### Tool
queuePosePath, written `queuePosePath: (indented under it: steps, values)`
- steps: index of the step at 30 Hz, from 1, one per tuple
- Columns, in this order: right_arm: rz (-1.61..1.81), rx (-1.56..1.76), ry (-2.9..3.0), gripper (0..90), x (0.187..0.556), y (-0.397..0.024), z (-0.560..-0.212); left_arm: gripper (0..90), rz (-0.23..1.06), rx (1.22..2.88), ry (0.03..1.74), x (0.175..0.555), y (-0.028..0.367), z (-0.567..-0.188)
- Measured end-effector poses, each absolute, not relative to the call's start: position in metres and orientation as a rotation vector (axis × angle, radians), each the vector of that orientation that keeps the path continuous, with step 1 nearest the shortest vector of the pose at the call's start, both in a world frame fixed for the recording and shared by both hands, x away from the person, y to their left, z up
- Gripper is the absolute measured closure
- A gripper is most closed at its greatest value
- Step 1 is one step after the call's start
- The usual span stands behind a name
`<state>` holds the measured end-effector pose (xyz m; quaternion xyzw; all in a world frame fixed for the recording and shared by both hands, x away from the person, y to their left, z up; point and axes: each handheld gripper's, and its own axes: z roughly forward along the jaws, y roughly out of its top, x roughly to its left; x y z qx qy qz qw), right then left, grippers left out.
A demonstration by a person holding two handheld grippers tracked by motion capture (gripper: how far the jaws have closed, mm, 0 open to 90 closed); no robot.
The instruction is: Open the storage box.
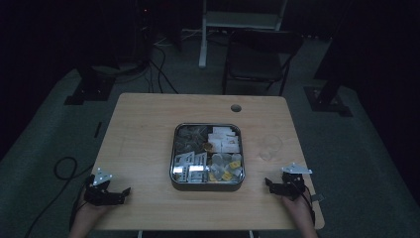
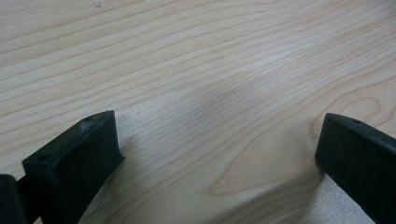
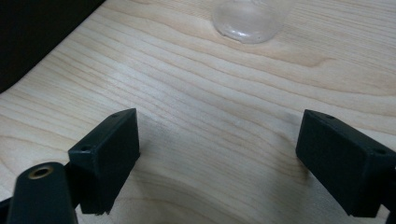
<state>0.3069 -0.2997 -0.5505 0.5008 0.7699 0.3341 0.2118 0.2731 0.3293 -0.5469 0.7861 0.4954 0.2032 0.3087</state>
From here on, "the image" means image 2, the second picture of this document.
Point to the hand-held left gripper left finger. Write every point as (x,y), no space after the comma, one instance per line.
(74,161)

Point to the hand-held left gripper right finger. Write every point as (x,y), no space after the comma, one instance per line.
(358,161)

